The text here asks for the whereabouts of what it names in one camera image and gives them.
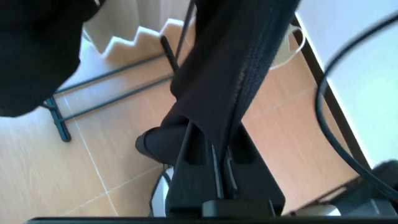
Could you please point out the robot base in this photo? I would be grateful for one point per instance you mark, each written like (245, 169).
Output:
(357, 202)

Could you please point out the black clothes rack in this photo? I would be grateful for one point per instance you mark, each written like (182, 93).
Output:
(109, 74)

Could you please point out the white laundry basket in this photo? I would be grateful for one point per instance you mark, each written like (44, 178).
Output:
(290, 53)

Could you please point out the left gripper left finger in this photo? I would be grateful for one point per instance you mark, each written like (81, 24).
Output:
(192, 186)

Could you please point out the black garment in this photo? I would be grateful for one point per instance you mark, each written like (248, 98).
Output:
(224, 68)

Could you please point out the black shorts with white logo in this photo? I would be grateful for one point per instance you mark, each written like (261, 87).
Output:
(37, 56)

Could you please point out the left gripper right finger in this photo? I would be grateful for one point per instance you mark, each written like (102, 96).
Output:
(255, 183)

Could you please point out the beige curtain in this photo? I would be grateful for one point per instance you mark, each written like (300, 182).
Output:
(130, 21)

